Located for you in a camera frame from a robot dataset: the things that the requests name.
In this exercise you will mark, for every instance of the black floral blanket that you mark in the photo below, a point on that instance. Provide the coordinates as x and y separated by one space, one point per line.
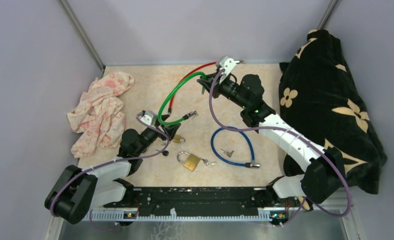
318 98

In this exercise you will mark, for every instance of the black-headed key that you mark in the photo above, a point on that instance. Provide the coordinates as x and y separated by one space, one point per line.
165 153

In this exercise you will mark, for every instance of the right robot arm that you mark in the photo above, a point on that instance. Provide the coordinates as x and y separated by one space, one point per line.
323 171

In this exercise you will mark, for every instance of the large brass padlock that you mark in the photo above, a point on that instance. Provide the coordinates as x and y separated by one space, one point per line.
190 162

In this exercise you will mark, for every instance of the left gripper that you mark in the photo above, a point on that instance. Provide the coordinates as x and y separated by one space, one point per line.
170 130

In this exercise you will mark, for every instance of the pink patterned cloth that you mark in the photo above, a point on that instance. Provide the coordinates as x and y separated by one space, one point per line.
98 116

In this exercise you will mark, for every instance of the blue cable lock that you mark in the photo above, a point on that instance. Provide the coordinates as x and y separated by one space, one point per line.
251 165

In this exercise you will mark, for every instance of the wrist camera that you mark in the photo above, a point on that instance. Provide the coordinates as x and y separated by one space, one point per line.
148 118
227 64

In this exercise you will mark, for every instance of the small key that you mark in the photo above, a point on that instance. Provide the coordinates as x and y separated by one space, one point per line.
228 153

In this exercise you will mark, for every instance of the small brass padlock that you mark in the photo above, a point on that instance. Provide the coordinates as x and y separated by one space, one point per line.
178 139

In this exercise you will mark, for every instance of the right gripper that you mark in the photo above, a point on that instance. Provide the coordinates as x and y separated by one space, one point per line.
207 83

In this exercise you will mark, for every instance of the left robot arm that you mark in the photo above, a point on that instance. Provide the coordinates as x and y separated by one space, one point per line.
79 190

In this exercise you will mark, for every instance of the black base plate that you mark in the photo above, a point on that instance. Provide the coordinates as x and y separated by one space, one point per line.
201 201

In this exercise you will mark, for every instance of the green cable lock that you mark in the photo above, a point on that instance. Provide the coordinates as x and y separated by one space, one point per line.
171 95

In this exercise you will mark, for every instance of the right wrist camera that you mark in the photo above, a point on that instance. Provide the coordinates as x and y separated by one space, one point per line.
227 64

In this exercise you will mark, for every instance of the silver key bunch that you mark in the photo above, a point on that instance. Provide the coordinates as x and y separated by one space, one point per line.
208 163

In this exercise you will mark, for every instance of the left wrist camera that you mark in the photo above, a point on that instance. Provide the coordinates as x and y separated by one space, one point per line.
148 118

